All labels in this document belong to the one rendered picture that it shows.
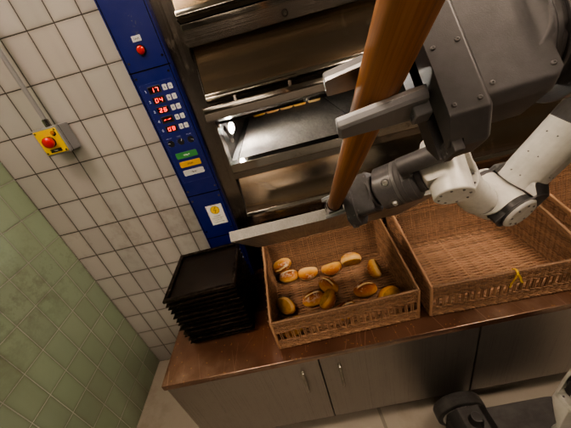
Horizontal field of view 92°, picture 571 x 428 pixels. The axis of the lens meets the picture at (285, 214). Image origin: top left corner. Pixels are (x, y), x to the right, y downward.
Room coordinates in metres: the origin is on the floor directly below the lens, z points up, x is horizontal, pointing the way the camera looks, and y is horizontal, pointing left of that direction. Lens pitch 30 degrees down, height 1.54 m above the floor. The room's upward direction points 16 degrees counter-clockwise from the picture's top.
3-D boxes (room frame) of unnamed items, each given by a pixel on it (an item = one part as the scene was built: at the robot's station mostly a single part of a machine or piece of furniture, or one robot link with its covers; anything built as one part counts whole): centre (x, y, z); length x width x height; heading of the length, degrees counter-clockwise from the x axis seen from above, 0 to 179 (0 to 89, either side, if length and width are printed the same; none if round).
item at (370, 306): (0.90, -0.12, 0.72); 0.56 x 0.49 x 0.28; 87
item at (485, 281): (0.85, -0.71, 0.72); 0.56 x 0.49 x 0.28; 85
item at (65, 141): (1.19, 0.78, 1.46); 0.10 x 0.07 x 0.10; 86
